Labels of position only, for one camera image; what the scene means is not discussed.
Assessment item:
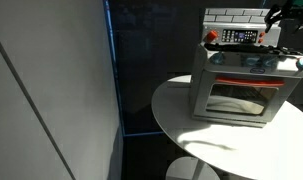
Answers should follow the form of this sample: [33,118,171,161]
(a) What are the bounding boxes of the grey toy stove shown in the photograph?
[188,7,303,129]

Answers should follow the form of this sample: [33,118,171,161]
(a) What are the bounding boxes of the orange oven door handle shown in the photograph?
[214,76,286,88]

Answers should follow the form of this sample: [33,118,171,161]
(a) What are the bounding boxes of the black stove keypad panel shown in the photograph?
[221,28,259,44]

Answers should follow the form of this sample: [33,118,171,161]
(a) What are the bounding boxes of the white table pedestal base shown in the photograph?
[165,156,221,180]

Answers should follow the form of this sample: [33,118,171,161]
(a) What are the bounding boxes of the white partition panel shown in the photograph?
[0,0,124,180]

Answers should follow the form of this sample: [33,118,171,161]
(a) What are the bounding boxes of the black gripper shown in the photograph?
[264,0,303,34]

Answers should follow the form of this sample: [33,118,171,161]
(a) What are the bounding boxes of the red round stove knob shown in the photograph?
[204,29,219,44]

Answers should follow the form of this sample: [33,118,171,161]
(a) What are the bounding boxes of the blue frame strip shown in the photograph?
[102,0,165,138]

